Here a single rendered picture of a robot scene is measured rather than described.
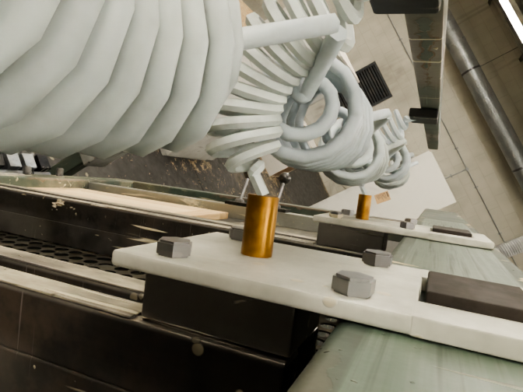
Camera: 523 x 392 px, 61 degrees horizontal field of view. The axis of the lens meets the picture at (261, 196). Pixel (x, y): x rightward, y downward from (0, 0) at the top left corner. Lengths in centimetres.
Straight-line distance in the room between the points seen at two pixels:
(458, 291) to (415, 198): 466
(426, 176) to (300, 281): 468
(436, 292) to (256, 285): 7
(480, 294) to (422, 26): 15
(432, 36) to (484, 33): 943
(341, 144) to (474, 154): 907
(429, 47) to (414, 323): 20
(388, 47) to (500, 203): 367
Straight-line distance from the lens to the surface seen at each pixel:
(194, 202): 143
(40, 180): 153
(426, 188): 485
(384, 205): 488
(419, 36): 29
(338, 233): 54
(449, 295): 19
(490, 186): 931
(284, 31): 16
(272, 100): 21
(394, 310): 17
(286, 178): 137
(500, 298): 20
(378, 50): 971
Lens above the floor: 191
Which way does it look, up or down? 19 degrees down
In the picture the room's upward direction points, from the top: 64 degrees clockwise
